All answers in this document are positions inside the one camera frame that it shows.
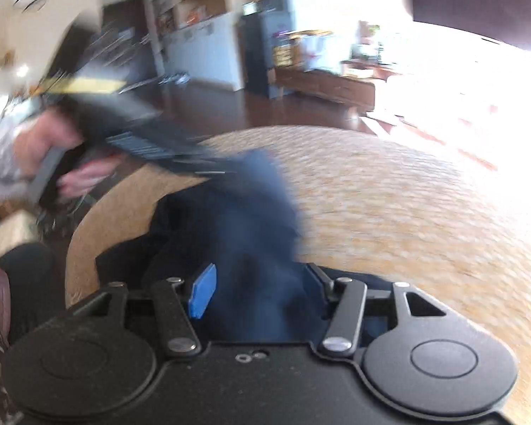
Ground white wardrobe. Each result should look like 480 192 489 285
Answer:
163 12 245 92

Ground dark blue cabinet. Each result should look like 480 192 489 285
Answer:
238 6 293 99

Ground person's left forearm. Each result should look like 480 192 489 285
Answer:
0 119 33 196

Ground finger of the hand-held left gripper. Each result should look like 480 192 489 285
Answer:
106 114 232 177

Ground person's left hand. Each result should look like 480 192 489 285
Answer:
16 112 118 199

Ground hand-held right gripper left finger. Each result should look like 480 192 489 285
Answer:
68 261 218 359

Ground yellow floral lace cloth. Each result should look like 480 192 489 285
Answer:
65 125 531 425

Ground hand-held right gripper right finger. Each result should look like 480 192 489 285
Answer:
304 262 451 359

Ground dark navy T-shirt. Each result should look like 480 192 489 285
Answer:
95 148 409 347

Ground wooden TV cabinet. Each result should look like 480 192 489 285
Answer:
273 63 378 114

